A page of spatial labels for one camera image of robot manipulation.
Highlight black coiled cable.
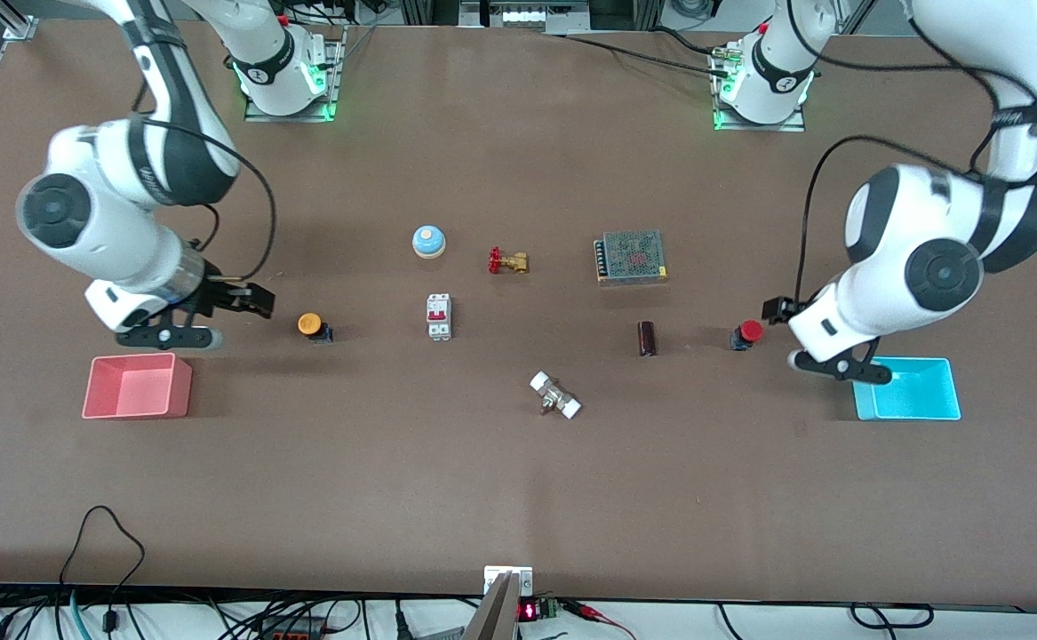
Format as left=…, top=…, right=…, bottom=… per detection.
left=850, top=603, right=935, bottom=629

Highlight metal fitting white ends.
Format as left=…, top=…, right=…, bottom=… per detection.
left=529, top=371, right=583, bottom=420

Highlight white mounting bracket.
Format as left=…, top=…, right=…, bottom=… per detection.
left=483, top=565, right=534, bottom=598

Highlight black looped cable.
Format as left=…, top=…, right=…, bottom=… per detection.
left=59, top=506, right=147, bottom=589

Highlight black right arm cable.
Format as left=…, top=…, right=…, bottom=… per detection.
left=132, top=84, right=277, bottom=284

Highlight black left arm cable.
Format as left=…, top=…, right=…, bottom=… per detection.
left=794, top=0, right=1037, bottom=308

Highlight black power strip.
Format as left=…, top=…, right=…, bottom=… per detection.
left=251, top=616, right=328, bottom=640

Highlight red clip lead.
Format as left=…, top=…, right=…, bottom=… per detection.
left=561, top=601, right=636, bottom=640

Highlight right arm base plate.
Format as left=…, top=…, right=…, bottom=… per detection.
left=243, top=25, right=347, bottom=124

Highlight pink plastic box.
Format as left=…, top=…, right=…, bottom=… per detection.
left=82, top=352, right=193, bottom=420

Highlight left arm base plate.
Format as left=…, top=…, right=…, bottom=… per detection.
left=710, top=44, right=809, bottom=133

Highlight cyan plastic box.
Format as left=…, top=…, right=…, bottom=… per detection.
left=852, top=356, right=962, bottom=421

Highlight grey metal device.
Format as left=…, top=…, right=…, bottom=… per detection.
left=459, top=0, right=592, bottom=35

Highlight black table cable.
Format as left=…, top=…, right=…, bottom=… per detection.
left=562, top=27, right=732, bottom=79

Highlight aluminium frame profile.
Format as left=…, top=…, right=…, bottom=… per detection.
left=0, top=0, right=39, bottom=41

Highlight grey metal bar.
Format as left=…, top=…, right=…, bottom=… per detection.
left=463, top=572, right=521, bottom=640

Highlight metal mesh power supply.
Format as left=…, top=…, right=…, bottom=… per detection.
left=594, top=229, right=669, bottom=286

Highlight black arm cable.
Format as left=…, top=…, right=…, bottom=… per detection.
left=132, top=84, right=277, bottom=284
left=794, top=0, right=1037, bottom=308

